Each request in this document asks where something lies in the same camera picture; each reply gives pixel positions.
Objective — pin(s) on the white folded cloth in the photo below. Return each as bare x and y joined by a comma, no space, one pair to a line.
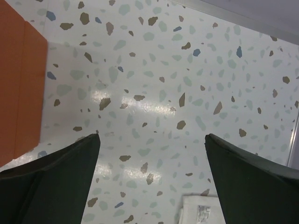
199,209

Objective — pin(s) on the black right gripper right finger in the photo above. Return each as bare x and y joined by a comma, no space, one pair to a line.
250,188

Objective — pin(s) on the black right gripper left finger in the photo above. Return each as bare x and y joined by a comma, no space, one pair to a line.
52,189

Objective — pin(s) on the orange drawer cabinet box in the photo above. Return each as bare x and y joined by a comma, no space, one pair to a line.
23,56

